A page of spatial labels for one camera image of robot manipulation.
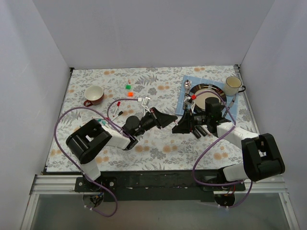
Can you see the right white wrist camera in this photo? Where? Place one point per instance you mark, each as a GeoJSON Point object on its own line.
{"type": "Point", "coordinates": [189, 101]}

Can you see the aluminium frame rail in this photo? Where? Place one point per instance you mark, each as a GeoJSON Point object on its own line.
{"type": "Point", "coordinates": [65, 184]}

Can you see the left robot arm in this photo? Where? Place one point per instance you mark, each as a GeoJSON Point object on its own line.
{"type": "Point", "coordinates": [90, 139]}

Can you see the black orange highlighter body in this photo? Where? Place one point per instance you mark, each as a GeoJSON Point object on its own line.
{"type": "Point", "coordinates": [197, 134]}

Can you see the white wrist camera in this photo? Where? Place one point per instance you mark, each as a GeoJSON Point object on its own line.
{"type": "Point", "coordinates": [144, 101]}
{"type": "Point", "coordinates": [189, 101]}

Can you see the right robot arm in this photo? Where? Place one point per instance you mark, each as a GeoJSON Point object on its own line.
{"type": "Point", "coordinates": [260, 153]}

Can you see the patterned handle knife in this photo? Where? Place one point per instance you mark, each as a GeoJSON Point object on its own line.
{"type": "Point", "coordinates": [230, 105]}

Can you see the cream enamel mug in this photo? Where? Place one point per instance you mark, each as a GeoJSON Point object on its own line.
{"type": "Point", "coordinates": [233, 85]}

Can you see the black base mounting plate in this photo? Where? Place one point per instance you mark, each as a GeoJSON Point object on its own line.
{"type": "Point", "coordinates": [155, 185]}

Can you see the dark rimmed cream plate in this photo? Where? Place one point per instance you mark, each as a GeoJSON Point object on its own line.
{"type": "Point", "coordinates": [203, 91]}

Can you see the black cap marker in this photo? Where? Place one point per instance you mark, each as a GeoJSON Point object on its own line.
{"type": "Point", "coordinates": [117, 116]}

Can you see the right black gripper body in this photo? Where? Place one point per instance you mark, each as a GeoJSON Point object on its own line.
{"type": "Point", "coordinates": [190, 120]}

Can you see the red white mug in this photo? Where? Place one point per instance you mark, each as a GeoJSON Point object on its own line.
{"type": "Point", "coordinates": [94, 95]}

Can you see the green highlighter cap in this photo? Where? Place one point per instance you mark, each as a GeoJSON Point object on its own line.
{"type": "Point", "coordinates": [128, 87]}

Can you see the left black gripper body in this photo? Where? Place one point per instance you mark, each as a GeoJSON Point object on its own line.
{"type": "Point", "coordinates": [153, 118]}

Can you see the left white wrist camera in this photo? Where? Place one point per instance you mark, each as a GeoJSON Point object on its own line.
{"type": "Point", "coordinates": [144, 101]}

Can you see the blue checked placemat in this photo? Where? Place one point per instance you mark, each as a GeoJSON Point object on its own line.
{"type": "Point", "coordinates": [195, 81]}

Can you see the floral tablecloth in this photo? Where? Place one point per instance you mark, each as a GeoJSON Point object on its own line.
{"type": "Point", "coordinates": [157, 149]}

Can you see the metal spoon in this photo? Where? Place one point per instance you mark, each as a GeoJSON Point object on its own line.
{"type": "Point", "coordinates": [187, 86]}

